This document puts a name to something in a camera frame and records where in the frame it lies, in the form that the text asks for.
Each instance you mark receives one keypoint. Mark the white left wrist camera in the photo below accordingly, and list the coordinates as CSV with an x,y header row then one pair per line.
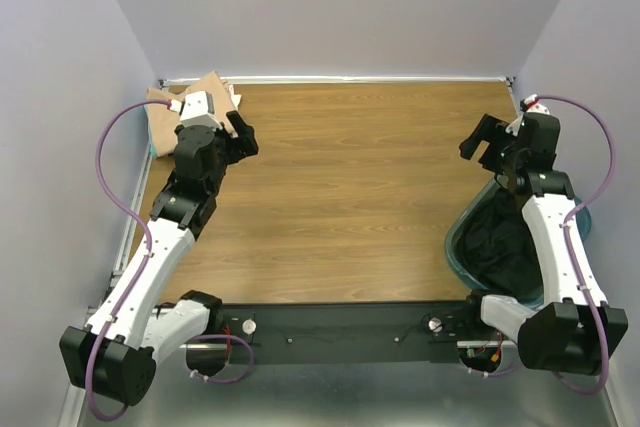
x,y
198,109

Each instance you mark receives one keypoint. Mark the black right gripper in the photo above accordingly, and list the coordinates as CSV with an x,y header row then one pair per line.
x,y
491,129

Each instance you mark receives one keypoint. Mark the folded teal t shirt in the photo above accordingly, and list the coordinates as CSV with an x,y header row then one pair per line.
x,y
157,138

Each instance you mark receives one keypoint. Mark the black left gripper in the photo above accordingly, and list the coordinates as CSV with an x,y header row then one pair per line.
x,y
243,146

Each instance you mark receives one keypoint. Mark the folded white printed t shirt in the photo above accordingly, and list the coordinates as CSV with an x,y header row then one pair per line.
x,y
235,97

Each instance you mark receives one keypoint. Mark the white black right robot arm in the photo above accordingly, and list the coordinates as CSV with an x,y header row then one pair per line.
x,y
575,330

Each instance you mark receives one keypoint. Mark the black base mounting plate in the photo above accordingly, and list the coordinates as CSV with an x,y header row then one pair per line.
x,y
349,333

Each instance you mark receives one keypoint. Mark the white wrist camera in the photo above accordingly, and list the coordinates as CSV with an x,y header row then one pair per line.
x,y
198,109
529,104

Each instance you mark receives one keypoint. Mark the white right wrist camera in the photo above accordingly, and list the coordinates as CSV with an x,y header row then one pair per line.
x,y
529,104

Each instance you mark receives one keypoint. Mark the teal plastic bin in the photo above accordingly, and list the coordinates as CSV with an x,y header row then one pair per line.
x,y
478,290

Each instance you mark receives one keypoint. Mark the folded tan t shirt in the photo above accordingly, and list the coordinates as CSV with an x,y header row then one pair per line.
x,y
211,83

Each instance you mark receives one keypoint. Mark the black t shirt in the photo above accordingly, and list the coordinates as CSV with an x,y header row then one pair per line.
x,y
497,249

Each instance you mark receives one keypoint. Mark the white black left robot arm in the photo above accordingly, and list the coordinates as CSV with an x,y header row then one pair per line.
x,y
117,352

